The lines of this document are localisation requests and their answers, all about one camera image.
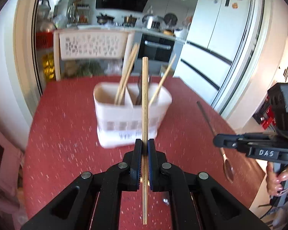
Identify pink plastic utensil holder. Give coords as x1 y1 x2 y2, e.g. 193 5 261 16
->
94 82 172 149

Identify black wok on stove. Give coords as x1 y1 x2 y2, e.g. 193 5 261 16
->
96 13 115 25

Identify silver electric pressure cooker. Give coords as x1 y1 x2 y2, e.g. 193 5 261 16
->
142 15 164 31

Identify red plastic basket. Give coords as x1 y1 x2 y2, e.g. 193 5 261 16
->
36 32 53 50

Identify stacked pink plastic stools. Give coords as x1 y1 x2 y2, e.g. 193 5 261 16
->
0 132 23 214

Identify blue-patterned end chopstick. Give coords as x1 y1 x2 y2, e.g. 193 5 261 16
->
141 57 149 225

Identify person's right hand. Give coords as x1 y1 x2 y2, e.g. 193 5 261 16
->
266 162 288 196

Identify steel pot with lid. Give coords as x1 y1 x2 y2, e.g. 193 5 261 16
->
123 15 139 27

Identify black built-in oven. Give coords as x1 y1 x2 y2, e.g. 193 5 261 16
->
138 34 175 62

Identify white refrigerator with magnets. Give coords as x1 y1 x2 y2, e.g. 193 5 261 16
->
174 0 251 104

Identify pink flower-cutout storage cart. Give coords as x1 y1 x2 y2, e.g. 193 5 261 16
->
53 27 135 81

